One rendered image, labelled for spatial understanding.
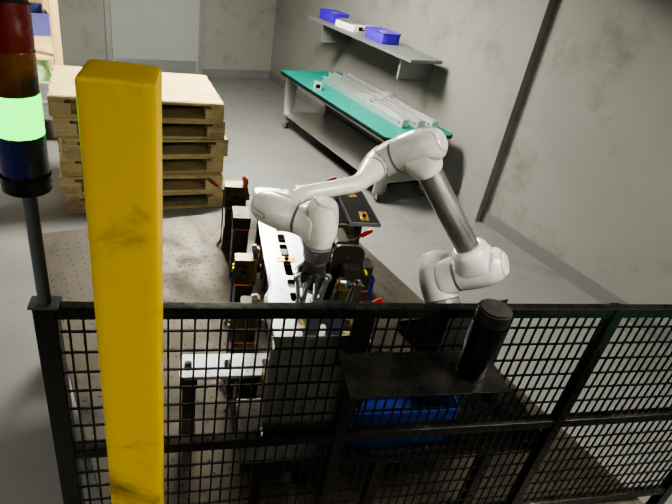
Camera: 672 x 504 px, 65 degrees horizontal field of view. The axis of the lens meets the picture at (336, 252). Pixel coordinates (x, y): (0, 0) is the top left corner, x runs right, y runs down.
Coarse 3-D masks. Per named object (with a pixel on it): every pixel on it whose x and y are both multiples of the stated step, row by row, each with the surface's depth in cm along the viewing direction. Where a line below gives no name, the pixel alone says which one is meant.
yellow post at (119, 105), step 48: (96, 96) 68; (144, 96) 69; (96, 144) 71; (144, 144) 72; (96, 192) 75; (144, 192) 76; (96, 240) 78; (144, 240) 80; (96, 288) 83; (144, 288) 85; (144, 336) 90; (144, 384) 95; (144, 432) 102; (144, 480) 109
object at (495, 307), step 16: (480, 304) 109; (496, 304) 109; (480, 320) 108; (496, 320) 105; (480, 336) 108; (496, 336) 107; (464, 352) 113; (480, 352) 110; (496, 352) 110; (464, 368) 114; (480, 368) 112
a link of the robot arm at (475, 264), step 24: (408, 144) 194; (432, 144) 190; (408, 168) 198; (432, 168) 196; (432, 192) 204; (456, 216) 209; (456, 240) 215; (480, 240) 219; (456, 264) 221; (480, 264) 216; (504, 264) 216
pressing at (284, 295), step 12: (252, 192) 275; (264, 228) 244; (264, 240) 235; (276, 240) 237; (288, 240) 238; (300, 240) 239; (264, 252) 227; (276, 252) 228; (288, 252) 230; (300, 252) 231; (264, 264) 220; (276, 264) 220; (300, 264) 222; (276, 276) 213; (288, 276) 214; (276, 288) 206; (288, 288) 207; (300, 288) 208; (264, 300) 199; (276, 300) 199; (288, 300) 200; (276, 324) 187; (288, 324) 188; (300, 324) 189
